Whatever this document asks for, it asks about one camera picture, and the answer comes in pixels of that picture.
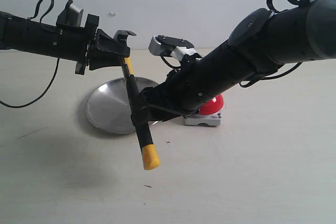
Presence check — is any black yellow claw hammer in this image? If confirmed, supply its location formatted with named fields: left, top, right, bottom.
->
left=113, top=29, right=161, bottom=170

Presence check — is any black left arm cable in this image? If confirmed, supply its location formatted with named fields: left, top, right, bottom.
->
left=0, top=0, right=61, bottom=109

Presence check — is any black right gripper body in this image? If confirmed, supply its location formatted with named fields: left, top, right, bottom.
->
left=145, top=62, right=210, bottom=121

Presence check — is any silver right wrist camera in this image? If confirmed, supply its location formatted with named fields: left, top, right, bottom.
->
left=148, top=35, right=202, bottom=62

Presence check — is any round steel plate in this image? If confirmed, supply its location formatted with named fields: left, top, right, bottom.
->
left=86, top=76, right=161, bottom=135

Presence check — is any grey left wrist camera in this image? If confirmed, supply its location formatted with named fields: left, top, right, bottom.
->
left=56, top=0, right=83, bottom=27

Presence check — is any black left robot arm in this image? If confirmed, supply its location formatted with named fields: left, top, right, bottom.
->
left=1, top=12, right=135, bottom=74

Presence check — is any red dome push button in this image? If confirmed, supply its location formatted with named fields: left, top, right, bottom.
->
left=184, top=94, right=225, bottom=126

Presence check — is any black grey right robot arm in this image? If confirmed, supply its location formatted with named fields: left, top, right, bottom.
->
left=131, top=0, right=335, bottom=125

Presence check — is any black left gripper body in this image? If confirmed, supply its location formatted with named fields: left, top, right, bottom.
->
left=75, top=14, right=105, bottom=74

